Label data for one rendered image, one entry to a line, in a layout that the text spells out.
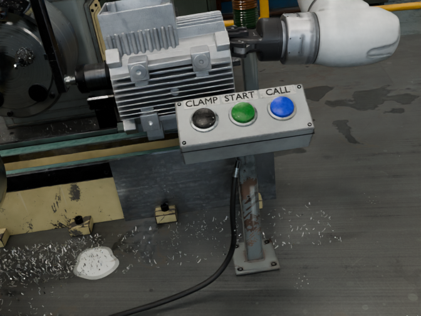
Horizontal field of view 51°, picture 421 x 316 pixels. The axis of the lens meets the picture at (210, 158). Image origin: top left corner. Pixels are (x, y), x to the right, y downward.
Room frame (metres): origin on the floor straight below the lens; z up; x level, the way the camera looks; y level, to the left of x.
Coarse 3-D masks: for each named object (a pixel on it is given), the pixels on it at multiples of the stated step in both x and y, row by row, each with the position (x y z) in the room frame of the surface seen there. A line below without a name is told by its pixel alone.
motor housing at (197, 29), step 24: (192, 24) 0.75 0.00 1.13; (216, 24) 0.74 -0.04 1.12; (120, 72) 0.71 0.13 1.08; (168, 72) 0.70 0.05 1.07; (192, 72) 0.69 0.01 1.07; (216, 72) 0.69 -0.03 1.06; (120, 96) 0.68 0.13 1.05; (144, 96) 0.69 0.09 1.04; (168, 96) 0.69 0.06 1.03; (192, 96) 0.70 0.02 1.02; (168, 120) 0.73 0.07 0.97
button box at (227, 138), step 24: (216, 96) 0.54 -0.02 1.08; (240, 96) 0.54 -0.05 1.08; (264, 96) 0.53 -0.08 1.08; (288, 96) 0.53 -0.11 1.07; (216, 120) 0.51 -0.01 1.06; (264, 120) 0.50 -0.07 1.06; (288, 120) 0.50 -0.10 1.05; (312, 120) 0.50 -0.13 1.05; (192, 144) 0.49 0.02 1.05; (216, 144) 0.49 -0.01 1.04; (240, 144) 0.49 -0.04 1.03; (264, 144) 0.50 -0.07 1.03; (288, 144) 0.50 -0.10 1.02
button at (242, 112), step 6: (240, 102) 0.52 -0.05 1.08; (234, 108) 0.51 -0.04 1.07; (240, 108) 0.51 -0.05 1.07; (246, 108) 0.51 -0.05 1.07; (252, 108) 0.51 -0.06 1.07; (234, 114) 0.51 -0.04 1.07; (240, 114) 0.51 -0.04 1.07; (246, 114) 0.50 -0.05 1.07; (252, 114) 0.51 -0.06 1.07; (240, 120) 0.50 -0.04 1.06; (246, 120) 0.50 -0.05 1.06
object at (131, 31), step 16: (128, 0) 0.82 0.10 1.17; (144, 0) 0.82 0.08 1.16; (160, 0) 0.82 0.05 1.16; (112, 16) 0.73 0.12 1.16; (128, 16) 0.73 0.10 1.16; (144, 16) 0.73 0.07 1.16; (160, 16) 0.73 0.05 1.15; (112, 32) 0.73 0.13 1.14; (128, 32) 0.73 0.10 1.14; (144, 32) 0.73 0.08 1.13; (160, 32) 0.73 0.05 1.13; (176, 32) 0.73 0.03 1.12; (112, 48) 0.72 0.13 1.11; (128, 48) 0.72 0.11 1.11; (144, 48) 0.72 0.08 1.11; (160, 48) 0.73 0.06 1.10
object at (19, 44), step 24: (0, 0) 1.04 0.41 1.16; (24, 0) 1.06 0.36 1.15; (0, 24) 0.96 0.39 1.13; (24, 24) 0.96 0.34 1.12; (0, 48) 0.96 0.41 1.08; (24, 48) 0.95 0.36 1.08; (72, 48) 1.06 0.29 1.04; (0, 72) 0.96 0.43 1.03; (24, 72) 0.96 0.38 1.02; (48, 72) 0.96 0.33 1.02; (72, 72) 1.06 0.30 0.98; (0, 96) 0.95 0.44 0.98; (24, 96) 0.96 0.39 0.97; (48, 96) 0.96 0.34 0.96
